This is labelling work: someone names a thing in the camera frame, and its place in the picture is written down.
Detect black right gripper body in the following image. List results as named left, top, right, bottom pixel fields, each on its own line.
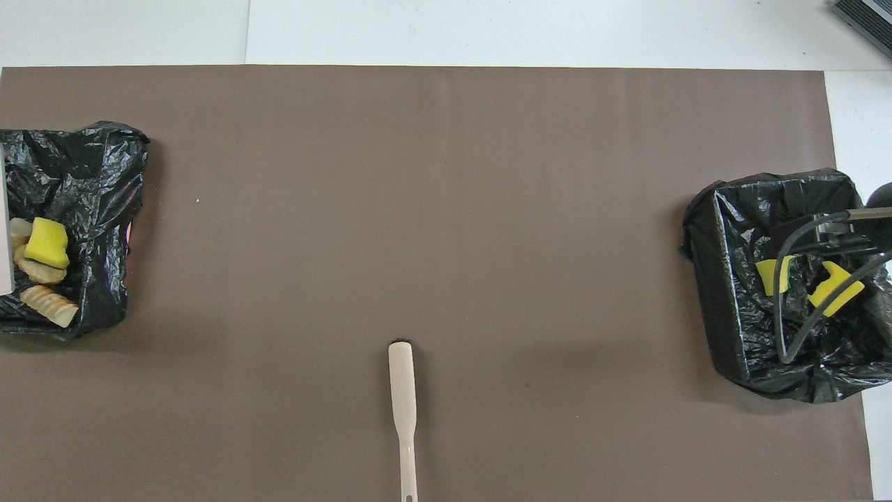
left=769, top=215, right=892, bottom=256

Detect notched yellow sponge piece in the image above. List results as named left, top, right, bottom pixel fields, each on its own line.
left=808, top=261, right=866, bottom=318

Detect small yellow sponge wedge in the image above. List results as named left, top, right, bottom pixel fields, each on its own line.
left=755, top=256, right=795, bottom=297

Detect beige brush black bristles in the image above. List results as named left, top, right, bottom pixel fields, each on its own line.
left=387, top=340, right=420, bottom=502

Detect rounded yellow sponge piece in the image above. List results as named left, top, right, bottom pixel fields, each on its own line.
left=24, top=217, right=71, bottom=270

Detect striped orange toy croissant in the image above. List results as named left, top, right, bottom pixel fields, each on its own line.
left=20, top=284, right=79, bottom=328
left=14, top=245, right=68, bottom=285

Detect beige plastic dustpan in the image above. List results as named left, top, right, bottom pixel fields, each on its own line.
left=0, top=162, right=15, bottom=297

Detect open bin black liner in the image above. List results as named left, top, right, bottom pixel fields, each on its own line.
left=682, top=169, right=892, bottom=405

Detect black ribbed device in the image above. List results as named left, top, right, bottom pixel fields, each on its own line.
left=833, top=0, right=892, bottom=60

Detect brown paper table mat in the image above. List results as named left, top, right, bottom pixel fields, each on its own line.
left=0, top=66, right=875, bottom=502

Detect crumpled black plastic bag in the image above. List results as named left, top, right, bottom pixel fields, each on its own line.
left=0, top=122, right=151, bottom=341

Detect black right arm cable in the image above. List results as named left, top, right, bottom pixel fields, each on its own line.
left=774, top=208, right=892, bottom=365

